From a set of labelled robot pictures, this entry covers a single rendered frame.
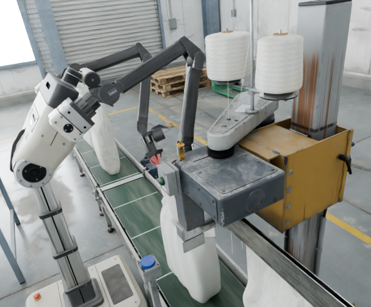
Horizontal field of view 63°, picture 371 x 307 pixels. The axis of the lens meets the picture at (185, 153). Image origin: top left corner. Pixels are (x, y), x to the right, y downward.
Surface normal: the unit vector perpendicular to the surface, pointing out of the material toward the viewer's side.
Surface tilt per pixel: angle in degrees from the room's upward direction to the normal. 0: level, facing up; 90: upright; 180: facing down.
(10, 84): 91
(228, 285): 0
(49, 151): 115
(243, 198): 90
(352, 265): 0
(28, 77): 90
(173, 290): 0
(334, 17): 90
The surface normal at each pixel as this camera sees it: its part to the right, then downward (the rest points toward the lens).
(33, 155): 0.14, 0.77
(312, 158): 0.48, 0.35
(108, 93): 0.31, 0.15
